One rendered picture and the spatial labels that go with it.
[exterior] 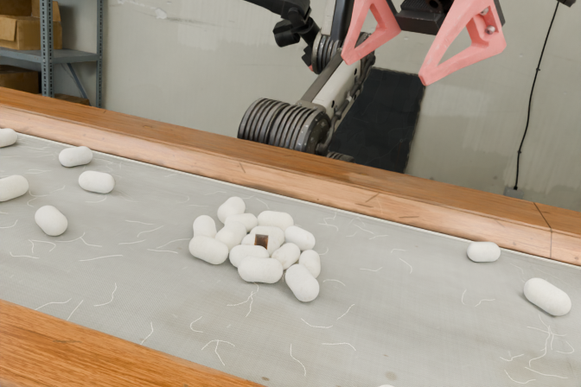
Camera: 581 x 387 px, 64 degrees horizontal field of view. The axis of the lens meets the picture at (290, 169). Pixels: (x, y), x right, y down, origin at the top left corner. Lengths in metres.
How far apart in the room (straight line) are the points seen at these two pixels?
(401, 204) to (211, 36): 2.18
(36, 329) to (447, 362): 0.25
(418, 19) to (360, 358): 0.31
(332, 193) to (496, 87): 1.94
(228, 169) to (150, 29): 2.27
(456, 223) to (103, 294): 0.36
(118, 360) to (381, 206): 0.35
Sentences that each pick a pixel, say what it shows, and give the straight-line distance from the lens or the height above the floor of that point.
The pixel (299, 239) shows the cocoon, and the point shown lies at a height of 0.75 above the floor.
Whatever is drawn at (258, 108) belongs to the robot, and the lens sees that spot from 0.78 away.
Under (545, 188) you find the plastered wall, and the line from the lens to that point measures 2.57.
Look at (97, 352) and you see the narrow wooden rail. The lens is 0.27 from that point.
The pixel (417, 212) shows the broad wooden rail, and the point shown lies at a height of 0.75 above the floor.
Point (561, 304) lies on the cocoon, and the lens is 0.44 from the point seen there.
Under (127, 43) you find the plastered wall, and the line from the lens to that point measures 2.88.
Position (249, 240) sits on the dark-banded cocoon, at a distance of 0.40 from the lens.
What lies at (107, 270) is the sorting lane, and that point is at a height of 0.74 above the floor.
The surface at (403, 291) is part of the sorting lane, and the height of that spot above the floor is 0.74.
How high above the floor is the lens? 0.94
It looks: 18 degrees down
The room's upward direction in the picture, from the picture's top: 9 degrees clockwise
